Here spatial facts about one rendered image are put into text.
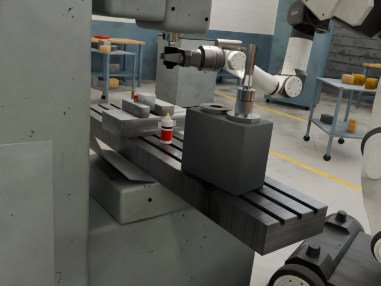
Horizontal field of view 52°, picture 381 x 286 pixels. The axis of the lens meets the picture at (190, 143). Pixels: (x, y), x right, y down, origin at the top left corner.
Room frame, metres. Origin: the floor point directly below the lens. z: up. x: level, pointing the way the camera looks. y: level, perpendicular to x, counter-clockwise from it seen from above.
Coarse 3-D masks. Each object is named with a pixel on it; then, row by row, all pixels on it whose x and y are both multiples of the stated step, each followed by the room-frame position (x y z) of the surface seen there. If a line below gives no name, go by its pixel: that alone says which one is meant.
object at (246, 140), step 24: (192, 120) 1.06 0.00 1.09; (216, 120) 0.99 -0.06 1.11; (240, 120) 0.96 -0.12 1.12; (264, 120) 1.02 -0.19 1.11; (192, 144) 1.05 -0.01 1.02; (216, 144) 0.99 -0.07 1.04; (240, 144) 0.93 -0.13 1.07; (264, 144) 0.99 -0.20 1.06; (192, 168) 1.04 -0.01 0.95; (216, 168) 0.98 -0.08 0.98; (240, 168) 0.92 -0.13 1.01; (264, 168) 1.00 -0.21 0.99; (240, 192) 0.93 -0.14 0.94
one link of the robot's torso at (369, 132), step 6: (378, 84) 1.24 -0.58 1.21; (378, 90) 1.25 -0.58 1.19; (378, 96) 1.26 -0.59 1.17; (378, 102) 1.25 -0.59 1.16; (372, 108) 1.26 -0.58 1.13; (378, 108) 1.25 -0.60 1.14; (372, 114) 1.26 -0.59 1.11; (378, 114) 1.25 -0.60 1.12; (372, 120) 1.26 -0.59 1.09; (378, 120) 1.25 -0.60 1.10; (372, 126) 1.25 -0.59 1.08; (378, 126) 1.24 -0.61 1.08; (366, 132) 1.26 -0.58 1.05; (372, 132) 1.23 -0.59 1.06; (378, 132) 1.22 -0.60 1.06; (366, 138) 1.24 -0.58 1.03
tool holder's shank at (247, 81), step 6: (252, 48) 1.00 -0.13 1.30; (252, 54) 1.00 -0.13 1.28; (246, 60) 1.00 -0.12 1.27; (252, 60) 1.00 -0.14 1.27; (246, 66) 1.00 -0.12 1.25; (252, 66) 1.00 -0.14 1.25; (246, 72) 1.00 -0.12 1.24; (252, 72) 1.00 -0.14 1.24; (246, 78) 1.00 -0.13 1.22; (252, 78) 1.00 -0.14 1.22; (246, 84) 0.99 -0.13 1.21; (252, 84) 1.00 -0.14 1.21
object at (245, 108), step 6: (240, 96) 0.99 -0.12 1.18; (246, 96) 0.98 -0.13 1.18; (252, 96) 0.99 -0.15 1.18; (240, 102) 0.99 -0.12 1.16; (246, 102) 0.98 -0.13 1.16; (252, 102) 0.99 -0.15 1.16; (240, 108) 0.99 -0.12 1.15; (246, 108) 0.98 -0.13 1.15; (252, 108) 1.00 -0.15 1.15; (240, 114) 0.99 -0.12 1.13; (246, 114) 0.98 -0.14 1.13
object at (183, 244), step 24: (96, 216) 1.11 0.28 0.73; (168, 216) 1.18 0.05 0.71; (192, 216) 1.24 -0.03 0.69; (96, 240) 1.02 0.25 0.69; (120, 240) 1.07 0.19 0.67; (144, 240) 1.12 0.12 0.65; (168, 240) 1.18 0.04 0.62; (192, 240) 1.25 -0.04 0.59; (216, 240) 1.32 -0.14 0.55; (96, 264) 1.02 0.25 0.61; (120, 264) 1.07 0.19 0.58; (144, 264) 1.13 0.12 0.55; (168, 264) 1.19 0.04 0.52; (192, 264) 1.26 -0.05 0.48; (216, 264) 1.33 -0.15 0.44; (240, 264) 1.42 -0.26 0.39
